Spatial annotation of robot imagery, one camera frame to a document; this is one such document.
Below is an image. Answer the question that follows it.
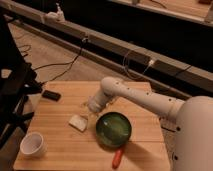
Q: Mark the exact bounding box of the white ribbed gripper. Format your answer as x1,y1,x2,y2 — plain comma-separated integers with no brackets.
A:
80,89,110,119

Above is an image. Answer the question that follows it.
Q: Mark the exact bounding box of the white sponge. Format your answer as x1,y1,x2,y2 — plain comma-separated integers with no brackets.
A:
69,115,88,132

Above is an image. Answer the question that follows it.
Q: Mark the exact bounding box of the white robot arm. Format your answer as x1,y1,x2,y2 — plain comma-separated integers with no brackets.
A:
87,77,213,171

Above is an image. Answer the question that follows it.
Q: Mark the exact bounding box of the green frying pan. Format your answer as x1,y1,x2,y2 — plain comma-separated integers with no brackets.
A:
96,112,132,148

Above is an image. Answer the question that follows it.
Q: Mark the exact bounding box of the black rectangular remote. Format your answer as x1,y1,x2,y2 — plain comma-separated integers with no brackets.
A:
42,90,61,101

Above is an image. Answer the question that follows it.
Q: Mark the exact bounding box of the white paper cup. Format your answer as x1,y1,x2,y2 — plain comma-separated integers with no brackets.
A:
20,132,46,158

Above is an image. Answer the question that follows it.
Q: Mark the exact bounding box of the black tripod stand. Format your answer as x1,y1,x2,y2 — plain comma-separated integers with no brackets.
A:
0,12,42,149

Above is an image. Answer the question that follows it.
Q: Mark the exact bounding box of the white object on ledge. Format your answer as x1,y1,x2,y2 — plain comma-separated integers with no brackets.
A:
46,4,65,22

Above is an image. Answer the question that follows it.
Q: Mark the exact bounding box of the orange pan handle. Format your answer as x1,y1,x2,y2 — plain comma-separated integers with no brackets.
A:
112,147,124,169

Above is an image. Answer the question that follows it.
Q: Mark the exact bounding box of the black floor cable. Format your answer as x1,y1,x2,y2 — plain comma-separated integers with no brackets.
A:
31,38,88,84

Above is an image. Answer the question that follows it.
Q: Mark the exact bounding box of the white looped cable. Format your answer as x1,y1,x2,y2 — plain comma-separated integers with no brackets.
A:
121,49,156,80

